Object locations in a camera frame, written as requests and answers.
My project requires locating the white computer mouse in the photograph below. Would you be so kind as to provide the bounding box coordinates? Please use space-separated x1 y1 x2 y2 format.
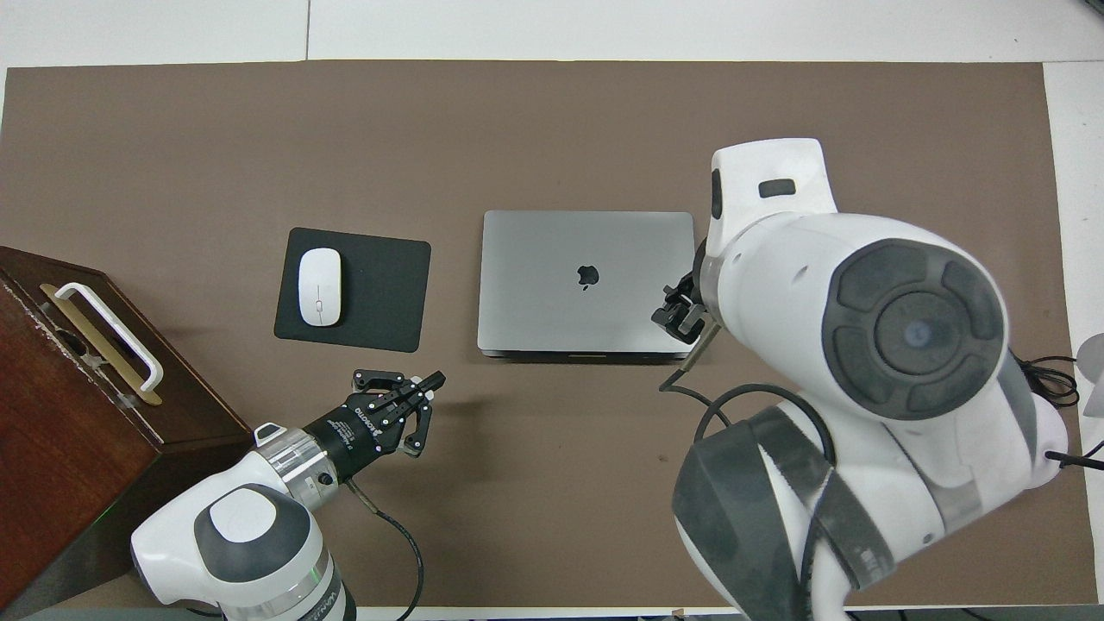
298 248 342 328

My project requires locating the white desk lamp base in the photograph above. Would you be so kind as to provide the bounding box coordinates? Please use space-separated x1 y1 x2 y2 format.
1031 335 1104 491

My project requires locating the gold metal box plate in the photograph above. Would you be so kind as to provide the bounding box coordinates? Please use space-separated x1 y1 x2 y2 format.
39 283 163 406

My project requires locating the grey Apple laptop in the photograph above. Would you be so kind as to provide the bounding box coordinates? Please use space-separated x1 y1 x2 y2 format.
477 210 701 361

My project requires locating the black lamp power cable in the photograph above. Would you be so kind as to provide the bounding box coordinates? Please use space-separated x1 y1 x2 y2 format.
1018 354 1081 408

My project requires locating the dark brown wooden box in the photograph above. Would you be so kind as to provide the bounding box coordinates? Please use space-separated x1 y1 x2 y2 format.
0 246 260 618

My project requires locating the black mouse pad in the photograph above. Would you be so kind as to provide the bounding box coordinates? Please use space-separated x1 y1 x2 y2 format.
273 227 432 354

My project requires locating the white box handle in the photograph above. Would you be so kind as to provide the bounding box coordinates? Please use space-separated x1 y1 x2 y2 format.
53 282 165 393

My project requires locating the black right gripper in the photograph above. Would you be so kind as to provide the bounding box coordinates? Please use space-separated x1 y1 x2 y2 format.
651 243 715 346

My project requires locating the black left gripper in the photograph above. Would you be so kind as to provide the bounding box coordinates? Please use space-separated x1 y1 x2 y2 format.
304 369 447 484

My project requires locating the brown paper table mat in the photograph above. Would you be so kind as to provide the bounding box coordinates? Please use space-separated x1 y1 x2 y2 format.
0 59 1098 610

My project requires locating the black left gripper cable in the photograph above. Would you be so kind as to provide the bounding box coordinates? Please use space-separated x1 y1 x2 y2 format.
345 479 425 621

